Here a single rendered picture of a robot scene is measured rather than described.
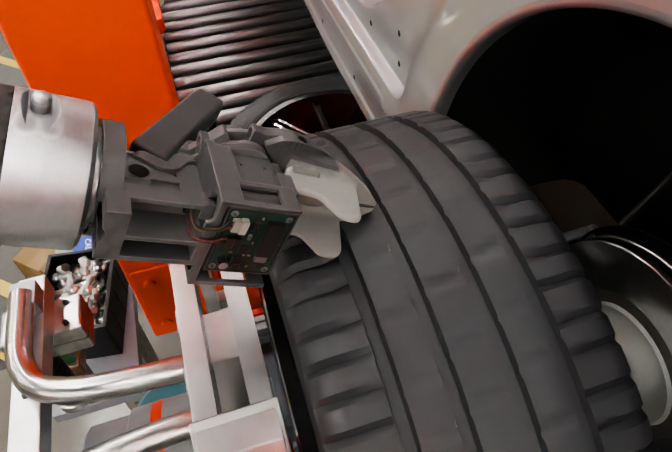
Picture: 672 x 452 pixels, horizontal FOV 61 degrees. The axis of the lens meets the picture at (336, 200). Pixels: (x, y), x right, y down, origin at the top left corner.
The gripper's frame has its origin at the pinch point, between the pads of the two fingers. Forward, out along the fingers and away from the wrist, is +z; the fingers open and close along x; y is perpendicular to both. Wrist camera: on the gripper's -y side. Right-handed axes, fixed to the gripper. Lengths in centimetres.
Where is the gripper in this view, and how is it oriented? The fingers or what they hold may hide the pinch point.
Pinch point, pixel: (356, 196)
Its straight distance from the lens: 45.7
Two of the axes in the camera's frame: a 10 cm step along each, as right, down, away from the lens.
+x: 4.2, -7.4, -5.2
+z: 8.5, 1.3, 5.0
